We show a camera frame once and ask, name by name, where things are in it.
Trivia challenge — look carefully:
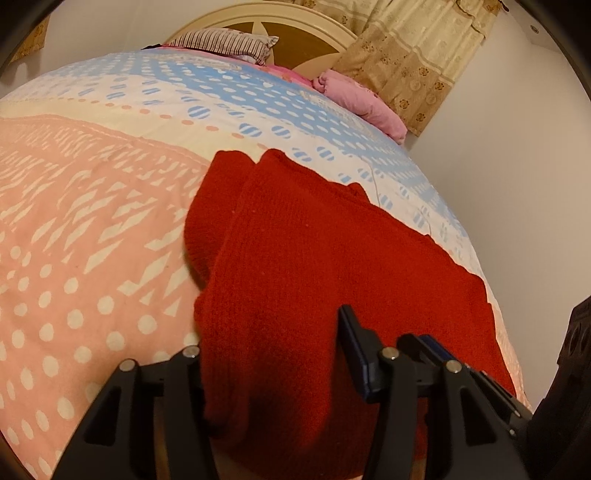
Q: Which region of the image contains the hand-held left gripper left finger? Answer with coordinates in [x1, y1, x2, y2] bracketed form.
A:
[50, 344, 221, 480]

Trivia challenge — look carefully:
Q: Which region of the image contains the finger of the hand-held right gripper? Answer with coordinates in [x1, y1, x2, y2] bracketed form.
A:
[396, 333, 535, 440]

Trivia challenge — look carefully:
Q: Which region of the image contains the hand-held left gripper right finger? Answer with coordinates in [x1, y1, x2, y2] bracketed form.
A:
[338, 304, 530, 480]

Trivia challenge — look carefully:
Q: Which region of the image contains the red embroidered knit sweater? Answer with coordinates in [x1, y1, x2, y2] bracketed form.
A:
[183, 148, 519, 470]

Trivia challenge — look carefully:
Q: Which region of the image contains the polka dot bed blanket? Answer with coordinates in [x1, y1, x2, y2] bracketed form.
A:
[0, 47, 533, 480]

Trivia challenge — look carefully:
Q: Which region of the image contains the pink pillow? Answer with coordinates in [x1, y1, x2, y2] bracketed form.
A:
[312, 69, 408, 145]

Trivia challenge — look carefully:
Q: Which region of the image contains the pink bed sheet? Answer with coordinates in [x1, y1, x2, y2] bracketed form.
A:
[265, 64, 320, 88]

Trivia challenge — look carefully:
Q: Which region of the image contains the beige floral curtain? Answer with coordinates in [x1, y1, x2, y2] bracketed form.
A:
[295, 0, 465, 29]
[331, 0, 504, 137]

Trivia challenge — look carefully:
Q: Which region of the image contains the cream round headboard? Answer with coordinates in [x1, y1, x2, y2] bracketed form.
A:
[161, 1, 360, 79]

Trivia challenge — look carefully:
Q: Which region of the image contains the striped pillow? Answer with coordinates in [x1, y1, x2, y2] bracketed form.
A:
[164, 28, 280, 66]

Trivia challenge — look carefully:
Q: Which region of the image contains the brown woven item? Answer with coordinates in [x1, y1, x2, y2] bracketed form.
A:
[10, 16, 51, 64]

